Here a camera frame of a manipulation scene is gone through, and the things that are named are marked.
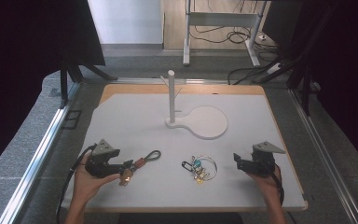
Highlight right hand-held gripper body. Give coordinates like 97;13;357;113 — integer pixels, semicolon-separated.
243;141;286;178

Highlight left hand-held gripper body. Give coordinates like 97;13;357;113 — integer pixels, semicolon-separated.
85;138;126;179

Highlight person's right hand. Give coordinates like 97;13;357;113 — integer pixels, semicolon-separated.
245;164;283;205

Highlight person's left hand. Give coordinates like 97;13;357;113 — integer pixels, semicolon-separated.
71;154;121;203

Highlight white table mat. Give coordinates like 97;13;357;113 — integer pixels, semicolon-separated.
61;92;308;210

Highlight white pole stand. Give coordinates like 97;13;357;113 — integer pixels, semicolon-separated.
159;69;228;141

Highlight person's dark clothing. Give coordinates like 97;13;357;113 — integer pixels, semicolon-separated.
117;212;245;224

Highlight black stand legs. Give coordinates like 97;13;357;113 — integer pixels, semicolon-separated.
58;60;119;110
251;0;339;117

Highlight white power strip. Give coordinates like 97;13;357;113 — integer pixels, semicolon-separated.
266;63;282;75

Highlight black curtain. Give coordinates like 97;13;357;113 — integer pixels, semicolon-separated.
0;0;106;181
262;0;358;176

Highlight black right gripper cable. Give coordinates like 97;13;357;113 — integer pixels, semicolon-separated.
269;162;285;207

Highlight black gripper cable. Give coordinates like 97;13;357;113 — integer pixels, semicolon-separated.
55;144;98;224
269;162;285;207

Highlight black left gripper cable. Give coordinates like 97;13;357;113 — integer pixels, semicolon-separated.
55;144;98;224

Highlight key ring with charms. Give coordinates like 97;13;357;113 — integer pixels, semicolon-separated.
181;155;219;185

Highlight black rectangular bracket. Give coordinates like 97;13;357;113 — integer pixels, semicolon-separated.
62;108;83;131

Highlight aluminium rail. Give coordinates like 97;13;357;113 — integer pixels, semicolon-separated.
287;88;358;224
0;82;82;224

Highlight black floor cables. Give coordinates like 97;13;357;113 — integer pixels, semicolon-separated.
188;0;288;86

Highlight white desk frame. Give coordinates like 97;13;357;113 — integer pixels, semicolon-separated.
182;0;268;68

